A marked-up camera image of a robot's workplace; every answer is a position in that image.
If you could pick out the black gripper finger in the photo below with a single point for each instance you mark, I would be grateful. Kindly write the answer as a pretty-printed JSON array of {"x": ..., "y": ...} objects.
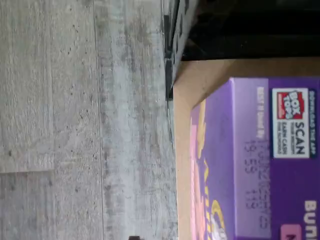
[{"x": 134, "y": 238}]

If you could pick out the purple Annie's box pink patch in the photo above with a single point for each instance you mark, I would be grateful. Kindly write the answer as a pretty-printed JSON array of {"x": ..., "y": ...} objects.
[{"x": 250, "y": 150}]

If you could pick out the wooden shelf board under Annie's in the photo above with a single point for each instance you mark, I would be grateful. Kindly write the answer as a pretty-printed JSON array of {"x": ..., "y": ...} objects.
[{"x": 182, "y": 150}]

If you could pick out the black metal shelf rack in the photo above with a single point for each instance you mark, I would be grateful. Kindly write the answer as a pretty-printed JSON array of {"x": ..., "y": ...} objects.
[{"x": 180, "y": 37}]

